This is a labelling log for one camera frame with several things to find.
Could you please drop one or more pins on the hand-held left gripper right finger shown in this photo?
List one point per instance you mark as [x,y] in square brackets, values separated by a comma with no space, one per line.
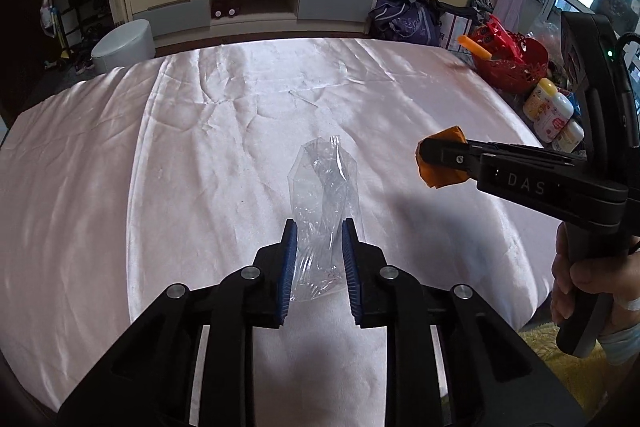
[350,274]

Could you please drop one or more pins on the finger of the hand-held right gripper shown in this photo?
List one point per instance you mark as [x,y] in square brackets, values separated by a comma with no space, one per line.
[450,157]

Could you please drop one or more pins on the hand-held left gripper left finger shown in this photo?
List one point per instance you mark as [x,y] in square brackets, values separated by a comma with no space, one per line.
[289,272]

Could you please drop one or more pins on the orange wrapper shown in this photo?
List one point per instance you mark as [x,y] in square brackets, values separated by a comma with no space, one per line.
[440,179]

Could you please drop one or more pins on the clear plastic wrapper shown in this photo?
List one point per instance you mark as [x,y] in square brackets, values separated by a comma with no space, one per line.
[322,202]

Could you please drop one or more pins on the person's right forearm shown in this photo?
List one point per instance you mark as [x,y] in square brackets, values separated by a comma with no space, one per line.
[622,337]

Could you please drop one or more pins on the person's right hand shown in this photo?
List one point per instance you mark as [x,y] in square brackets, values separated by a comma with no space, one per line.
[615,272]

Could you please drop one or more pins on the small white bottle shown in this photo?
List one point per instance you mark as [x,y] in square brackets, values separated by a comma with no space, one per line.
[570,137]

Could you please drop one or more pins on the white bottle with red label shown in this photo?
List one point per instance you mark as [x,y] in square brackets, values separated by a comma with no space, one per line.
[552,117]

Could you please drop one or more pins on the white bottle with yellow cap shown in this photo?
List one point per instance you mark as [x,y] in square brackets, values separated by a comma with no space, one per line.
[540,99]

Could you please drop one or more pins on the red plastic basket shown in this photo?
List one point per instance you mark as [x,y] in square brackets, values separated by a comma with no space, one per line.
[510,62]

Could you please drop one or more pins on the orange toy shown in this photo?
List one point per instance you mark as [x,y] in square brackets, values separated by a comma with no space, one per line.
[475,47]

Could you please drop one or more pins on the purple bag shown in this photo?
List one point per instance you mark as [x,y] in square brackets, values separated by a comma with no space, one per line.
[405,19]

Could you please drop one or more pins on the pink satin bedsheet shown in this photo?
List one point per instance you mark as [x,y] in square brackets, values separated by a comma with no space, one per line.
[200,147]

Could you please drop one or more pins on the yellow fluffy blanket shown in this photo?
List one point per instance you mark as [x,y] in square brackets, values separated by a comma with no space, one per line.
[560,372]

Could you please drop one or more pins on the white round stool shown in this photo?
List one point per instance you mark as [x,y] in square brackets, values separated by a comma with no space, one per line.
[122,47]

